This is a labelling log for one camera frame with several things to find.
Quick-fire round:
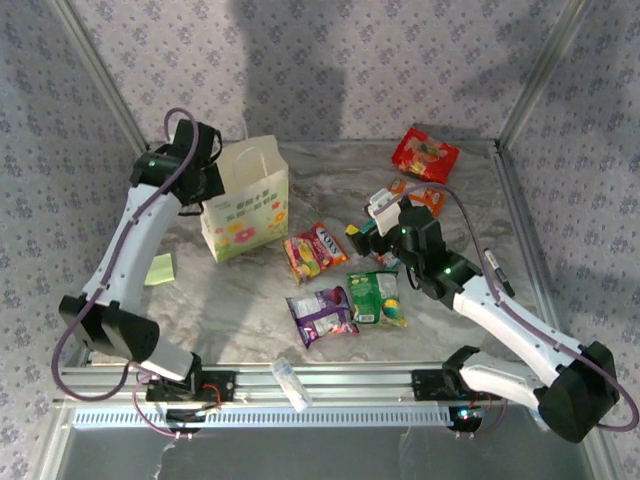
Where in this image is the orange snack packet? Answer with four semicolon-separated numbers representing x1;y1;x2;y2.
387;178;446;219

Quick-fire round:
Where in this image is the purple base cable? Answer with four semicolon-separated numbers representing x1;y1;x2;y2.
454;397;509;441
132;374;221;442

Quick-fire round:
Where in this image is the aluminium side rail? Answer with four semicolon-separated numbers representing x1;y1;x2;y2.
492;139;621;480

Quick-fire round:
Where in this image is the green snack bag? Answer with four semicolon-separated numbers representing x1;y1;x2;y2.
347;269;409;329

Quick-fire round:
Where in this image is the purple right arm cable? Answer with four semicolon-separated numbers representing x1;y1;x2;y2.
372;182;640;431

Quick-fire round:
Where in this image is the red gummy candy bag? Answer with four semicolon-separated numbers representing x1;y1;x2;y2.
390;126;460;185

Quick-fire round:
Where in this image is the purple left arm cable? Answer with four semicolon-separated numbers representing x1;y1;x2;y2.
52;107;201;404

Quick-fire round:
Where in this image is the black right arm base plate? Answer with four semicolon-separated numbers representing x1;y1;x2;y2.
412;368;504;401

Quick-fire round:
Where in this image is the green sticky note pad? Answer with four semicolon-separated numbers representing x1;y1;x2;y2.
143;252;177;287

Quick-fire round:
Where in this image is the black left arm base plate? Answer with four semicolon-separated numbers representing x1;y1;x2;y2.
144;367;237;404

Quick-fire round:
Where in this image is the white slotted cable duct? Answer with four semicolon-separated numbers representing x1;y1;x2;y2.
72;405;454;430

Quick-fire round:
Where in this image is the orange fruit candy bag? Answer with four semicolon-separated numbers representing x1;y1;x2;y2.
283;222;350;285

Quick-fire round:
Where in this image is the purple snack bag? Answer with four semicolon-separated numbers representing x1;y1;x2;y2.
284;285;360;350

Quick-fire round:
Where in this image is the white floral paper bag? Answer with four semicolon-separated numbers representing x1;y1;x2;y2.
199;133;290;264

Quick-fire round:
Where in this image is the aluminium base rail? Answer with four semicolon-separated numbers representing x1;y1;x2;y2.
52;362;551;407

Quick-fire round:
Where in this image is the black marker pen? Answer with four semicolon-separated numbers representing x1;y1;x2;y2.
482;248;516;297

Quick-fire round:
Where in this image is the black controller board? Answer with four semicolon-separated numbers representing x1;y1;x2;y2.
164;407;209;434
447;405;486;432

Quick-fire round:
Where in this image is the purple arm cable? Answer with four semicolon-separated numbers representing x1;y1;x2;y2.
372;182;640;431
52;107;201;404

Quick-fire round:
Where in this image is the aluminium frame post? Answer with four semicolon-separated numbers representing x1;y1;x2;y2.
49;0;151;151
497;0;596;151

